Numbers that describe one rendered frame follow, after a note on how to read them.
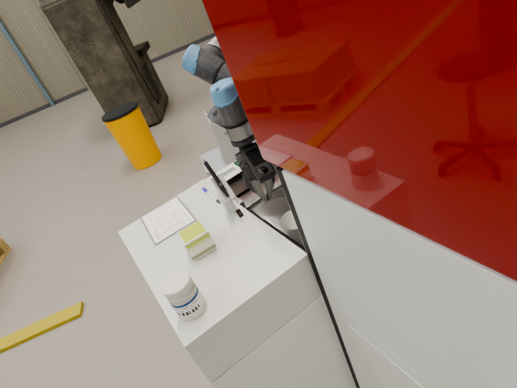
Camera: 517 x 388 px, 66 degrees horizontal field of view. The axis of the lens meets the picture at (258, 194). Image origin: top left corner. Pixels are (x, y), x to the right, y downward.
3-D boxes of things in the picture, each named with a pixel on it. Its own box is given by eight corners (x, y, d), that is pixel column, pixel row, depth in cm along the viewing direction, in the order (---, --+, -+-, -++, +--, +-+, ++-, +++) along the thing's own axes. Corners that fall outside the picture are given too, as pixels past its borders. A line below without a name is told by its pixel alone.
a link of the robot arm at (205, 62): (255, -18, 135) (182, 43, 104) (284, -2, 135) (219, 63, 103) (246, 13, 144) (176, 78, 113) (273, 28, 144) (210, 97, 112)
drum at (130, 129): (131, 176, 420) (99, 124, 388) (131, 161, 454) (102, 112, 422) (165, 161, 423) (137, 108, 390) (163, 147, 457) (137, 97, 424)
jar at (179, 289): (211, 308, 92) (194, 279, 87) (185, 326, 90) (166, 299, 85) (199, 292, 98) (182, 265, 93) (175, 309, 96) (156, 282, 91)
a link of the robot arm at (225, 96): (241, 72, 102) (228, 87, 95) (256, 112, 107) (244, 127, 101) (216, 78, 105) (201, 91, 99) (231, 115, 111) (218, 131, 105)
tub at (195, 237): (218, 249, 109) (208, 230, 106) (194, 263, 108) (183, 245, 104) (208, 235, 115) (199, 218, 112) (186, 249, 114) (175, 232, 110)
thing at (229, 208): (244, 213, 119) (228, 177, 112) (233, 220, 118) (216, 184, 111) (235, 205, 124) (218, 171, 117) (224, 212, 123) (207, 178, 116)
